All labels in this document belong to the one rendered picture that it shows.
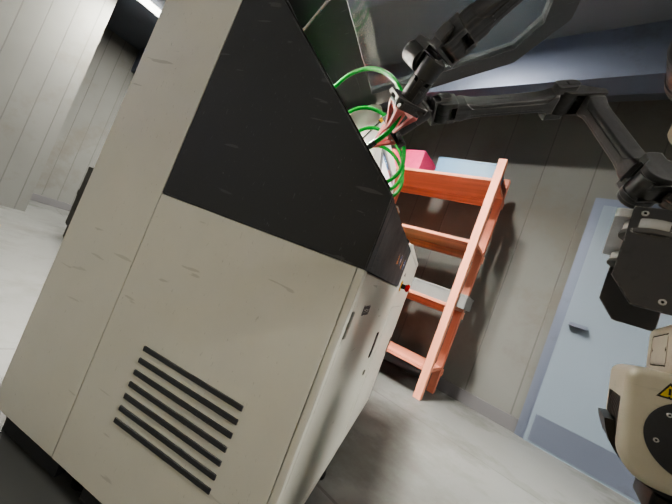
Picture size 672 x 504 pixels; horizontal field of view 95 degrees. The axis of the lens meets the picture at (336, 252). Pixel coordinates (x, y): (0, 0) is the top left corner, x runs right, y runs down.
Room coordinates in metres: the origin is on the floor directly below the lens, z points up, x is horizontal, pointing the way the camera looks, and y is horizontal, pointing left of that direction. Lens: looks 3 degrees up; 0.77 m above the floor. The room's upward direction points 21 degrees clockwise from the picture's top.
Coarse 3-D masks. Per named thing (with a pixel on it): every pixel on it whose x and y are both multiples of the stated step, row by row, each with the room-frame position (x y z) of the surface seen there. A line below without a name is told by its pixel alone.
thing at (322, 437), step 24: (384, 288) 0.95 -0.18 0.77; (360, 312) 0.72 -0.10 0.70; (384, 312) 1.16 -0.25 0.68; (360, 336) 0.84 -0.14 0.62; (336, 360) 0.66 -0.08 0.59; (360, 360) 1.01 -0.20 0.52; (336, 384) 0.76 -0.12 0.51; (336, 408) 0.89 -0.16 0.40; (312, 432) 0.70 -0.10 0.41; (336, 432) 1.08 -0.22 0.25; (312, 456) 0.81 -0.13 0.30; (288, 480) 0.65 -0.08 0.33; (312, 480) 0.95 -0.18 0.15
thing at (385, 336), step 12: (360, 120) 1.42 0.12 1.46; (372, 120) 1.40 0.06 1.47; (372, 132) 1.39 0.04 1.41; (408, 264) 1.36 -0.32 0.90; (408, 276) 1.57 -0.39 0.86; (396, 300) 1.43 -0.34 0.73; (396, 312) 1.63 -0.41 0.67; (384, 324) 1.31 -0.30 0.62; (384, 336) 1.47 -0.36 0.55; (384, 348) 1.72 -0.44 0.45; (372, 360) 1.34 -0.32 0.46; (372, 372) 1.54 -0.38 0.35; (372, 384) 1.82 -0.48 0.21; (360, 396) 1.40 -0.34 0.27; (360, 408) 1.65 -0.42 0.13; (348, 420) 1.30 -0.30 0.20
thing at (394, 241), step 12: (396, 216) 0.72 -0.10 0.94; (396, 228) 0.78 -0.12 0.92; (384, 240) 0.69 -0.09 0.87; (396, 240) 0.84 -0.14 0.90; (384, 252) 0.74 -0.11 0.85; (396, 252) 0.92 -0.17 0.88; (408, 252) 1.20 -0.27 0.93; (372, 264) 0.66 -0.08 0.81; (384, 264) 0.80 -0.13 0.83; (384, 276) 0.87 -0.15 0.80; (396, 276) 1.12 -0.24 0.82
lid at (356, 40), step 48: (336, 0) 0.91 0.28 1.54; (384, 0) 0.95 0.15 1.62; (432, 0) 0.97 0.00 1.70; (528, 0) 1.00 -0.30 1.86; (576, 0) 1.01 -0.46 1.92; (336, 48) 1.08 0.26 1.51; (384, 48) 1.13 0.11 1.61; (480, 48) 1.18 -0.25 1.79; (528, 48) 1.19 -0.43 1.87; (384, 96) 1.37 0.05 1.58
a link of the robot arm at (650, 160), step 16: (560, 96) 0.92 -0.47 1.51; (576, 96) 0.90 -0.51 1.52; (592, 96) 0.89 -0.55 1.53; (560, 112) 0.95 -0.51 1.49; (576, 112) 0.94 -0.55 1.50; (592, 112) 0.88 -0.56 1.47; (608, 112) 0.86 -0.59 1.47; (592, 128) 0.88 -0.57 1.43; (608, 128) 0.82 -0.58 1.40; (624, 128) 0.82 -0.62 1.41; (608, 144) 0.82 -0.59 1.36; (624, 144) 0.79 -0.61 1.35; (624, 160) 0.77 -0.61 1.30; (640, 160) 0.73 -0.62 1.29; (656, 160) 0.71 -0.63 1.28; (624, 176) 0.78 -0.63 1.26; (656, 176) 0.69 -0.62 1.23; (624, 192) 0.76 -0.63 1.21
